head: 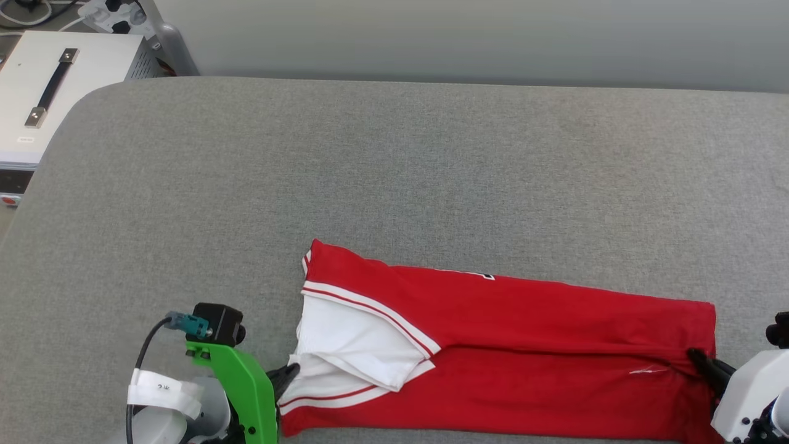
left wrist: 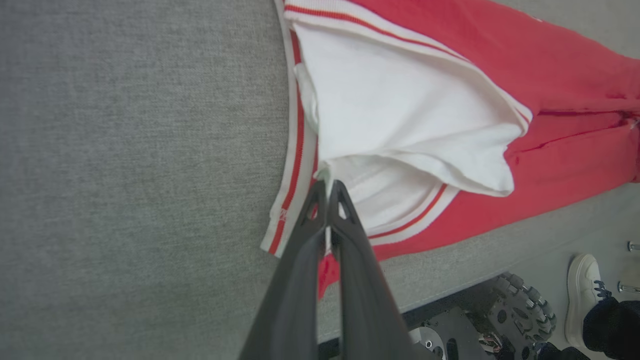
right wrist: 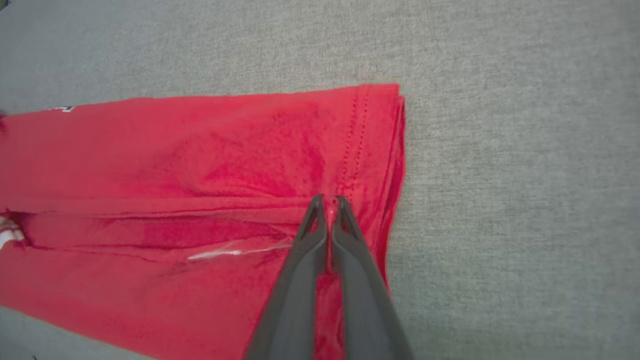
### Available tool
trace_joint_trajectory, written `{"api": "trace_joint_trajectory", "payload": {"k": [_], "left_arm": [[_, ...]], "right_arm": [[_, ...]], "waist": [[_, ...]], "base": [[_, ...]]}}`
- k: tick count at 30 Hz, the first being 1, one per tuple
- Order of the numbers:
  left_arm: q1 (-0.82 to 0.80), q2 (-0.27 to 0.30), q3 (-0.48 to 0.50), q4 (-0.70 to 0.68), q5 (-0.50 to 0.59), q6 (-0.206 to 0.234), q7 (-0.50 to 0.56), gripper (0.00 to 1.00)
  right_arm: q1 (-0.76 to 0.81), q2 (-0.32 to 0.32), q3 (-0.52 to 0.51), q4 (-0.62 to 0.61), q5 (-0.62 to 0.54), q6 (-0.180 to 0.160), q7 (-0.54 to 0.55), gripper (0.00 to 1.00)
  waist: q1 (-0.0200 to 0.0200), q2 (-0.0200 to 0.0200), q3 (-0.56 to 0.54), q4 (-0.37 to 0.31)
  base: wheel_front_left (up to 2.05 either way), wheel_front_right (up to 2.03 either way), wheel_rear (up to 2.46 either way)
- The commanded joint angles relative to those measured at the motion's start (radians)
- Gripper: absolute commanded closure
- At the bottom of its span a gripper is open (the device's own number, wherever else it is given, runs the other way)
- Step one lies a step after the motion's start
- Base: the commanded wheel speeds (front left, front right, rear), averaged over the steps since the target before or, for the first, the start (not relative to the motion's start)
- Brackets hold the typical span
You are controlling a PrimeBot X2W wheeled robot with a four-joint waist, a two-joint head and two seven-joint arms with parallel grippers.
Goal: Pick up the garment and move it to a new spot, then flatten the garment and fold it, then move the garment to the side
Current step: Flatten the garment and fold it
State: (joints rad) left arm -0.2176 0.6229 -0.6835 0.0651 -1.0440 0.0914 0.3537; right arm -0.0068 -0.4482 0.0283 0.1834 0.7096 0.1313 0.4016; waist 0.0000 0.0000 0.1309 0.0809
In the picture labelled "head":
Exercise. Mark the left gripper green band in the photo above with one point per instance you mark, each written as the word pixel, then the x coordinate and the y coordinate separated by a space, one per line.
pixel 243 388

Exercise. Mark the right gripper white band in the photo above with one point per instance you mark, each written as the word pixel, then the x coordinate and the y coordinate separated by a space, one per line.
pixel 749 394

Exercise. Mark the red and white basketball jersey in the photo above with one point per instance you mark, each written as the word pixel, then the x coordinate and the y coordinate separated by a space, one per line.
pixel 524 345

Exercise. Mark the white paper label tape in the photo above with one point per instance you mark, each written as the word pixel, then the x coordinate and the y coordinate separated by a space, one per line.
pixel 163 391

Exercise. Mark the grey curved housing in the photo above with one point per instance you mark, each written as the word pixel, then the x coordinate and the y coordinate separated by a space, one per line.
pixel 169 43

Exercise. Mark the white metal equipment box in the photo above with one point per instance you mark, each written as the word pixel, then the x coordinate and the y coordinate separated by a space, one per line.
pixel 86 80

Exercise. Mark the white power strip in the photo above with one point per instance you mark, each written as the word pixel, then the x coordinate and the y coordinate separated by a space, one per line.
pixel 114 15

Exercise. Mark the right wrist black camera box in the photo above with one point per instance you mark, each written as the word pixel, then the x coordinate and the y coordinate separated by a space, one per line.
pixel 780 330

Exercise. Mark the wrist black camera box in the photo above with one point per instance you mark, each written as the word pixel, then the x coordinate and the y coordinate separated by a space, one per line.
pixel 780 330
pixel 220 324

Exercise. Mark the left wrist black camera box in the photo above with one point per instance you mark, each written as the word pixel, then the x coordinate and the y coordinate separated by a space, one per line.
pixel 220 324

